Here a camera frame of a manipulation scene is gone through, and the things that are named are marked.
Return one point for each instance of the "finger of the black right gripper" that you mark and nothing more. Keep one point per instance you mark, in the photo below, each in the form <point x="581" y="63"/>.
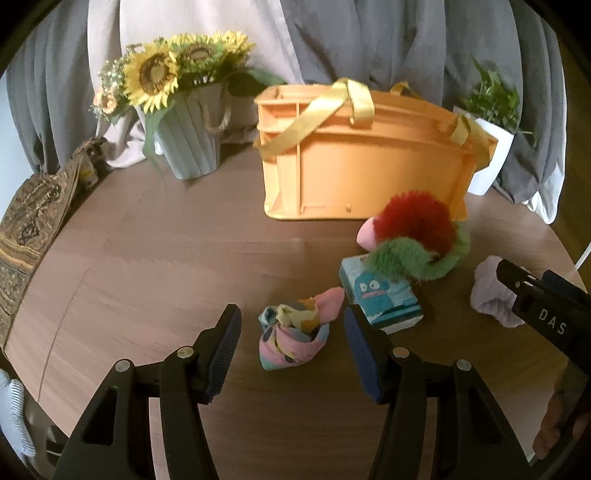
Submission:
<point x="517" y="279"/>

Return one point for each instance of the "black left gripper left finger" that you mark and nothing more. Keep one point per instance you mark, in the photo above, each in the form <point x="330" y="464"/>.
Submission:
<point x="111" y="440"/>

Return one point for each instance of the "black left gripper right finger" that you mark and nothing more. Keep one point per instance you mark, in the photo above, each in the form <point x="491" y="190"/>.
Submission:
<point x="474" y="439"/>

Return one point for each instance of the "pale lavender scrunchie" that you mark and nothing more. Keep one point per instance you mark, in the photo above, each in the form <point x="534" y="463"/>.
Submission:
<point x="490" y="297"/>

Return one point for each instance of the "person's right hand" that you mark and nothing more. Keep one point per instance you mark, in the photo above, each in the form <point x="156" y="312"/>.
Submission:
<point x="567" y="392"/>

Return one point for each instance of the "white plant pot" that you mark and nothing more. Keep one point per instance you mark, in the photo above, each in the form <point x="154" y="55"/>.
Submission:
<point x="500" y="143"/>

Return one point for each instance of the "pastel patterned folded cloth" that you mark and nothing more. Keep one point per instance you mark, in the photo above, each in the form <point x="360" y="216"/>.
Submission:
<point x="294" y="332"/>

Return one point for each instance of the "red green plush toy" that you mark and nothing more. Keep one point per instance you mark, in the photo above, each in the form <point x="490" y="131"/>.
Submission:
<point x="413" y="238"/>

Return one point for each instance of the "blue monster tissue pack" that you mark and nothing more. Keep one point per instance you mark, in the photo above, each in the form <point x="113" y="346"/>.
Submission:
<point x="389" y="306"/>

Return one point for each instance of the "white striped cloth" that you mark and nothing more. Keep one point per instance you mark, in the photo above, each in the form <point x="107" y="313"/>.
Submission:
<point x="12" y="419"/>

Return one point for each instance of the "green potted plant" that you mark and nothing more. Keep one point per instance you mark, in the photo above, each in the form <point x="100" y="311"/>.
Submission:
<point x="491" y="99"/>

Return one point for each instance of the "patterned brown cushion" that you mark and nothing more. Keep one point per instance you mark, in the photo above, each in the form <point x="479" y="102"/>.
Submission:
<point x="34" y="218"/>

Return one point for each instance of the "orange plastic crate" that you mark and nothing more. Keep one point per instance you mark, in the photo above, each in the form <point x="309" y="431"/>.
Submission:
<point x="342" y="151"/>

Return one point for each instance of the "grey ribbed flower vase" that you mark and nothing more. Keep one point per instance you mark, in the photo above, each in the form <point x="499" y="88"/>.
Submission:
<point x="187" y="133"/>

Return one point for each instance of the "sunflower bouquet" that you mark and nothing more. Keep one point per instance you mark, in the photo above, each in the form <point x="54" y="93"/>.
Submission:
<point x="154" y="76"/>

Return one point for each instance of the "grey curtain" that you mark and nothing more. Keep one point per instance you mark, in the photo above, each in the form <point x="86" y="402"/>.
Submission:
<point x="435" y="46"/>

